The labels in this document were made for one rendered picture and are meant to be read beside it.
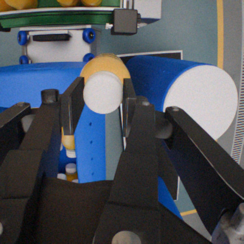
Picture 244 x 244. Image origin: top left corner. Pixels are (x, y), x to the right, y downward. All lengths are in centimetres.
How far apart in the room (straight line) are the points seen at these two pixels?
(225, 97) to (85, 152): 48
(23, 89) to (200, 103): 50
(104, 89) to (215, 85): 51
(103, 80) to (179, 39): 155
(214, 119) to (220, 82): 13
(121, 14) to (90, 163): 40
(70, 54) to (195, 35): 132
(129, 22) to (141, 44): 104
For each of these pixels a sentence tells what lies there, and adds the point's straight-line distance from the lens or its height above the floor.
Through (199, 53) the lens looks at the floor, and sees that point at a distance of 181.
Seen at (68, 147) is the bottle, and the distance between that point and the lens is 52.
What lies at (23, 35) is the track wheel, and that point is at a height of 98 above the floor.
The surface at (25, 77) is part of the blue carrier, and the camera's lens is 36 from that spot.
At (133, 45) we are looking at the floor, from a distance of 160.
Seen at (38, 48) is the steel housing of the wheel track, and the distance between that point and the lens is 67.
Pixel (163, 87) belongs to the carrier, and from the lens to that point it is 62.
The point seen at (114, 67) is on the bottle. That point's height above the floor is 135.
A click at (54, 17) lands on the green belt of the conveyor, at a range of 69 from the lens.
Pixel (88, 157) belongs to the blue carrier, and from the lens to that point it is 43.
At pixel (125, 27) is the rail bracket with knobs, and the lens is 58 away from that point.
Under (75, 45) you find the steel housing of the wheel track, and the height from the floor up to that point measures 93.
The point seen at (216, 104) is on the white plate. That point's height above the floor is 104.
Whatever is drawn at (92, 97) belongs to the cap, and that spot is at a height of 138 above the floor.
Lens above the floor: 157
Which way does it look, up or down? 68 degrees down
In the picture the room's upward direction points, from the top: 160 degrees clockwise
